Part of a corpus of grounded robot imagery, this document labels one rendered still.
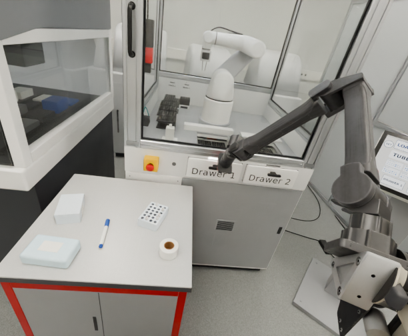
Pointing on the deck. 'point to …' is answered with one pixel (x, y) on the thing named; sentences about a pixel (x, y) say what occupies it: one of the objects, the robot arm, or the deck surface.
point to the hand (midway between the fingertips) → (221, 169)
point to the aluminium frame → (135, 95)
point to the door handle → (130, 29)
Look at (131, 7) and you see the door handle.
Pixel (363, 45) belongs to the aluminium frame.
